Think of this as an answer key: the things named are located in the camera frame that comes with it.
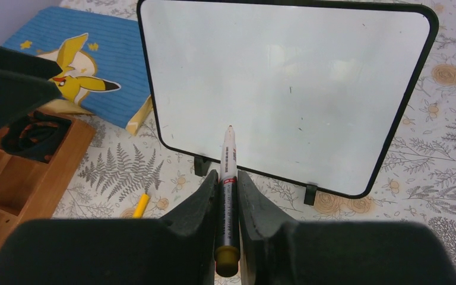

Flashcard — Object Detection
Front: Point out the blue pikachu cloth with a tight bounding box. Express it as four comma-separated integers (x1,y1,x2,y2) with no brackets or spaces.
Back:
4,7,152,135

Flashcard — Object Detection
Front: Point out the black item in tray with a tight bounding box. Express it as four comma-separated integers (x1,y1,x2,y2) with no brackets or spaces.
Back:
1,110,72,163

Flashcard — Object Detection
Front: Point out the white marker pen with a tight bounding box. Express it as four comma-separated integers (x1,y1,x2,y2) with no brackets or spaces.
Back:
214,125,240,278

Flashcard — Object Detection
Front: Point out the yellow marker cap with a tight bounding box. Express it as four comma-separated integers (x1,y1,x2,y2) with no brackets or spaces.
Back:
132,194,150,219

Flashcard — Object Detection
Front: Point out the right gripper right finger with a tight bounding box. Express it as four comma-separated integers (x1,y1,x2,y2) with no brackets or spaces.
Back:
237,172,456,284

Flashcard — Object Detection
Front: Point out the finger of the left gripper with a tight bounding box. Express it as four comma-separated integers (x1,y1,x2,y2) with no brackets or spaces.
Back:
0,46,62,83
0,64,61,128

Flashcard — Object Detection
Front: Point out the wooden compartment tray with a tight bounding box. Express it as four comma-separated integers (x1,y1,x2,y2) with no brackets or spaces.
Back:
0,115,96,248

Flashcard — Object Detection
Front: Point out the black framed whiteboard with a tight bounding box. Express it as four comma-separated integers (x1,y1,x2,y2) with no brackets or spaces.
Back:
137,1,439,199

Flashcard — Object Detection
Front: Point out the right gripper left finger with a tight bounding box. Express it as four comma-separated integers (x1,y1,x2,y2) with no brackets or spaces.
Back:
0,170,219,284

